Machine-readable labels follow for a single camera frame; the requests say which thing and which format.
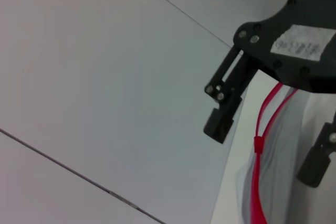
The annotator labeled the red zipper slider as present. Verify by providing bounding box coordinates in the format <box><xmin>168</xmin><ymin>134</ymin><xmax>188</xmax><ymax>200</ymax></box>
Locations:
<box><xmin>253</xmin><ymin>135</ymin><xmax>264</xmax><ymax>154</ymax></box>

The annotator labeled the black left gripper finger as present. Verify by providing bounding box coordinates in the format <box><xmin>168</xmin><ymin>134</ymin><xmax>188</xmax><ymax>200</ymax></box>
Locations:
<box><xmin>203</xmin><ymin>46</ymin><xmax>260</xmax><ymax>145</ymax></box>
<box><xmin>296</xmin><ymin>112</ymin><xmax>336</xmax><ymax>189</ymax></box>

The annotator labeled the clear red-zipper document bag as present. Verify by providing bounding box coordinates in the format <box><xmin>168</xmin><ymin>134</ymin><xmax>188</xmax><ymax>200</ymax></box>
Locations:
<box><xmin>235</xmin><ymin>81</ymin><xmax>336</xmax><ymax>224</ymax></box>

